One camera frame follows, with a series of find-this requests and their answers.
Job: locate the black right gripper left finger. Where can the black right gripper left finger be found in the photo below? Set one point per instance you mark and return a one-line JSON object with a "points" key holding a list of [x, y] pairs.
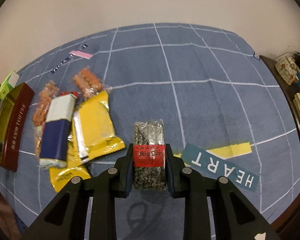
{"points": [[86, 204]]}

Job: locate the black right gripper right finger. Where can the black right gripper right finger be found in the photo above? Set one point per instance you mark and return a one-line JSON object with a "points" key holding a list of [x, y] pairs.
{"points": [[213, 207]]}

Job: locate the yellow snack bag with silver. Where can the yellow snack bag with silver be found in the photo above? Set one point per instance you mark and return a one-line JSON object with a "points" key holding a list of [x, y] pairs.
{"points": [[93, 130]]}

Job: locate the dark seaweed snack pack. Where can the dark seaweed snack pack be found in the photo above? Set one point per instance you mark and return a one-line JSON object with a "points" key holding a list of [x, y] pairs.
{"points": [[149, 155]]}

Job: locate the red snack packet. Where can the red snack packet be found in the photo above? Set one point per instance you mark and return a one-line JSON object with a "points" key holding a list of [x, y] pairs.
{"points": [[75, 94]]}

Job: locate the clear bag orange snacks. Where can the clear bag orange snacks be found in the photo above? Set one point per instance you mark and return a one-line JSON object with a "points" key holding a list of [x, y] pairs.
{"points": [[46, 96]]}

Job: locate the blue and white snack pack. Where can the blue and white snack pack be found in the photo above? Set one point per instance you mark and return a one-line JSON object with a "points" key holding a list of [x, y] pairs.
{"points": [[54, 143]]}

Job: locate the gold and maroon toffee tin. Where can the gold and maroon toffee tin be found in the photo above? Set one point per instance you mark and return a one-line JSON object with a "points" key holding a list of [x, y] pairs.
{"points": [[13, 113]]}

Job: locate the blue checkered tablecloth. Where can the blue checkered tablecloth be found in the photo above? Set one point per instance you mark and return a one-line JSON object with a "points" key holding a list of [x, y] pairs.
{"points": [[220, 105]]}

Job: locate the clear bag fried twists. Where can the clear bag fried twists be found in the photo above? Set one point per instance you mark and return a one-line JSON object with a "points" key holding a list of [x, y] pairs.
{"points": [[89, 84]]}

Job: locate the green tissue pack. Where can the green tissue pack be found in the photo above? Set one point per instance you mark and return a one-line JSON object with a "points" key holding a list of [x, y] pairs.
{"points": [[8, 84]]}

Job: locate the floral ceramic container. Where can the floral ceramic container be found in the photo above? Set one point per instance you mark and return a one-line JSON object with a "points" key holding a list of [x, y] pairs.
{"points": [[286, 68]]}

